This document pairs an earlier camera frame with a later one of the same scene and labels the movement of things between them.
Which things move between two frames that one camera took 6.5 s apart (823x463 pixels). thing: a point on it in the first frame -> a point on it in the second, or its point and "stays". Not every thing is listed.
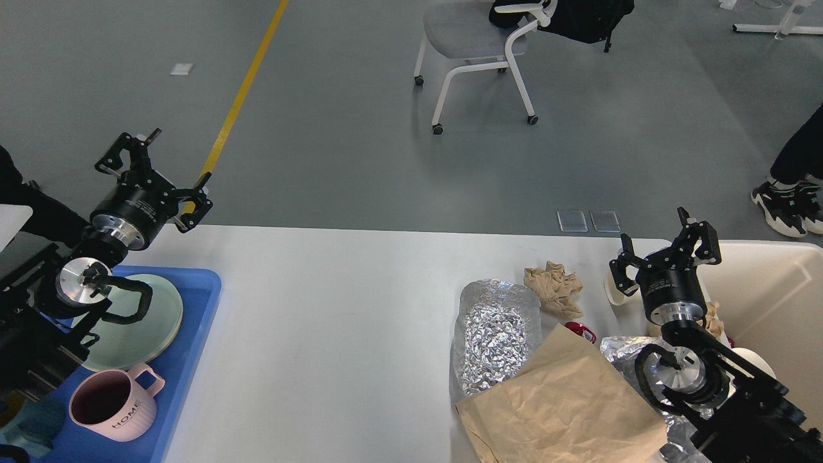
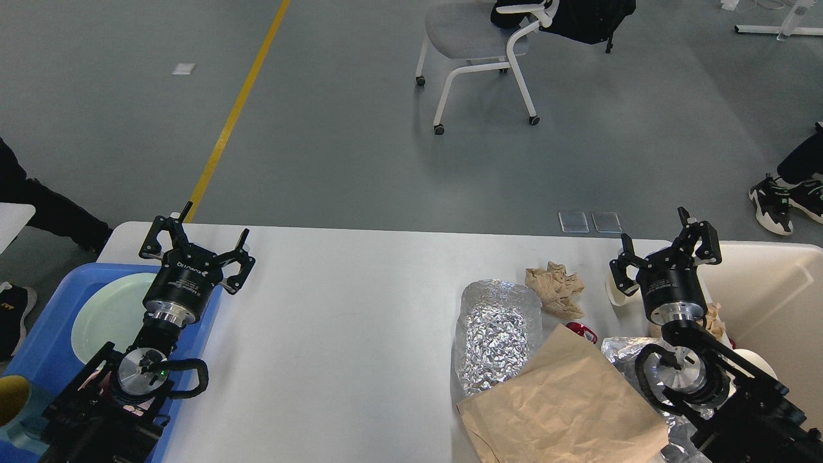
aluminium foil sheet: [498, 329] stays
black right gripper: [669, 283] stays
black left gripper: [143, 202] -> [180, 290]
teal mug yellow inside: [32, 424] stays
